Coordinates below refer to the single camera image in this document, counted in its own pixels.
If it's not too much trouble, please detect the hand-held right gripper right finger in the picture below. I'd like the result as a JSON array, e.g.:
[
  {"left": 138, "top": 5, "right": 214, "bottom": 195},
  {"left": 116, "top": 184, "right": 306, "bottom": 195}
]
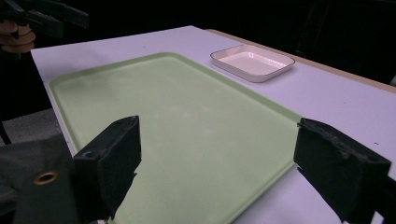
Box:
[{"left": 293, "top": 117, "right": 392, "bottom": 224}]

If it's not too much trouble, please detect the white rectangular dish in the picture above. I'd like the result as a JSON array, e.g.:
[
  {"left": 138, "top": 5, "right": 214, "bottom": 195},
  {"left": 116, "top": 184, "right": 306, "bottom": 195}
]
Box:
[{"left": 209, "top": 44, "right": 296, "bottom": 84}]

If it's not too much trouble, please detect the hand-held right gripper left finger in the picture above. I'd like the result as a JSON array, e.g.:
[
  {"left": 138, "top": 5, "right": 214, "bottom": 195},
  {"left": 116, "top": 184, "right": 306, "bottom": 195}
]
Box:
[{"left": 73, "top": 115, "right": 143, "bottom": 224}]

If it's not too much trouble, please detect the dark cloth with brass eyelet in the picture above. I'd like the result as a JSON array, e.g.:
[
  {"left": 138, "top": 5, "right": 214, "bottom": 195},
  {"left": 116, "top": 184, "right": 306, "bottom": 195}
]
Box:
[{"left": 0, "top": 133, "right": 82, "bottom": 224}]

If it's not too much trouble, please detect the light green plastic tray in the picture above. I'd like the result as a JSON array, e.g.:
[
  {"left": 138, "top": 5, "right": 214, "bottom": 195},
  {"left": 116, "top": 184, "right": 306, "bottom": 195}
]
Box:
[{"left": 49, "top": 51, "right": 303, "bottom": 224}]

